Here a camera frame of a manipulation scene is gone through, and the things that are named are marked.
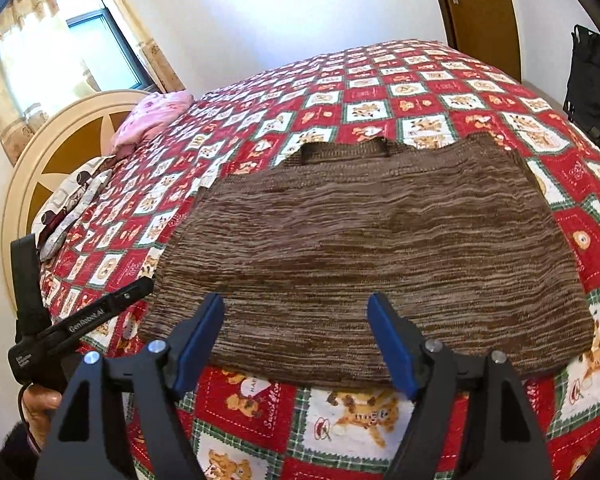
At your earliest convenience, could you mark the brown knitted sweater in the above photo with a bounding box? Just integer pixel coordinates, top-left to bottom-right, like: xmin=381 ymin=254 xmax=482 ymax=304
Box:
xmin=140 ymin=133 xmax=594 ymax=388

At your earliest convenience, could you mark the person's left hand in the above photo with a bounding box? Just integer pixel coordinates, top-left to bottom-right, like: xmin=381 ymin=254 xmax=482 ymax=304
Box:
xmin=20 ymin=385 xmax=62 ymax=450

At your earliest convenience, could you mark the white patterned pillow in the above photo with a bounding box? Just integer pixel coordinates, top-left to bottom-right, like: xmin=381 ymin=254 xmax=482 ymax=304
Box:
xmin=30 ymin=156 xmax=116 ymax=262

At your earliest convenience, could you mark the cream round headboard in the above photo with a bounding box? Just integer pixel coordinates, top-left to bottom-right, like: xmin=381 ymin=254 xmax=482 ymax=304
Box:
xmin=1 ymin=90 xmax=147 ymax=306

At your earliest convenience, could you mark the pink pillow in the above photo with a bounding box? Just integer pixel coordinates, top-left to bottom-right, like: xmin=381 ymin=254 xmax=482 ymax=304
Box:
xmin=109 ymin=91 xmax=194 ymax=159

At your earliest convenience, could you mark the window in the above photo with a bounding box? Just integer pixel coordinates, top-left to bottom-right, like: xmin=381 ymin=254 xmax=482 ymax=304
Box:
xmin=0 ymin=0 xmax=152 ymax=116

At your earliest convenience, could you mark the beige patterned curtain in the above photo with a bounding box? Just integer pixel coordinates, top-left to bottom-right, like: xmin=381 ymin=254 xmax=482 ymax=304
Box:
xmin=102 ymin=0 xmax=185 ymax=93

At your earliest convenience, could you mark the black bag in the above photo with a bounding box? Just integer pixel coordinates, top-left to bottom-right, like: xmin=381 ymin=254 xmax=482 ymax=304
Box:
xmin=562 ymin=25 xmax=600 ymax=140

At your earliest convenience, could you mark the red patchwork bear bedspread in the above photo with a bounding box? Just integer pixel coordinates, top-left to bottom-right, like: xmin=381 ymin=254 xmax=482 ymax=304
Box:
xmin=42 ymin=40 xmax=600 ymax=479

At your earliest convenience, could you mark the brown wooden door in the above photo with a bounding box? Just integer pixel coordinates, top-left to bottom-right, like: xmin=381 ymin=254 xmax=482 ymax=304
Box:
xmin=438 ymin=0 xmax=521 ymax=81

